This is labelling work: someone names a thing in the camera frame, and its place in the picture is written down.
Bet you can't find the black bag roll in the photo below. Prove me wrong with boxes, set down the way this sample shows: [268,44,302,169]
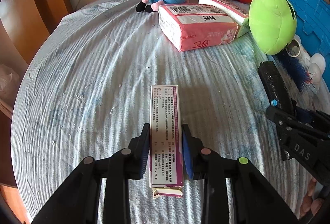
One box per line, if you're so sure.
[258,60,293,114]

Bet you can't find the white purple medicine box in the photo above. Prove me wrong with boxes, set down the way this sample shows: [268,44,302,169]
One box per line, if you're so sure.
[149,85,185,199]

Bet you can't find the blue feathery toy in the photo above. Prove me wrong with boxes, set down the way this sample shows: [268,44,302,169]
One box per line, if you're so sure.
[277,51,314,93]

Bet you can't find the green frog plush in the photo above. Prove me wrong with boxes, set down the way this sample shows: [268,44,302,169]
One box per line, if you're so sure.
[248,0,298,56]

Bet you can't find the clear plastic bag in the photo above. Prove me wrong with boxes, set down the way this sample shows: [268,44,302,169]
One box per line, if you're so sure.
[0,64,20,109]

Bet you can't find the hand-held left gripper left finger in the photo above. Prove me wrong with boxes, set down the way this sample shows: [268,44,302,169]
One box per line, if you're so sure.
[32,123,151,224]

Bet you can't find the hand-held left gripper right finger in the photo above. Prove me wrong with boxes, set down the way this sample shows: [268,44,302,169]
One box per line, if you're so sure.
[182,123,297,224]

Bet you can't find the blue plastic crate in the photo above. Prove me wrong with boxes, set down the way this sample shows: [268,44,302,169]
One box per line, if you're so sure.
[284,0,330,60]

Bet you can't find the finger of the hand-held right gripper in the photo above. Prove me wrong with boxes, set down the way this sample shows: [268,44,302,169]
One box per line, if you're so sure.
[265,106,294,126]
[291,98,330,134]

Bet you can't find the person's right hand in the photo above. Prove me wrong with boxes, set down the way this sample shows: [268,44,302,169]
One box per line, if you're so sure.
[300,176,330,220]

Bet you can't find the white tube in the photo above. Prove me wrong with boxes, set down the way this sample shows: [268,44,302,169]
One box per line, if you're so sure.
[287,38,310,60]

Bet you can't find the white pink tissue pack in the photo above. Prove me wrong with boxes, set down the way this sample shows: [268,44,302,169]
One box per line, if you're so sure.
[198,0,250,39]

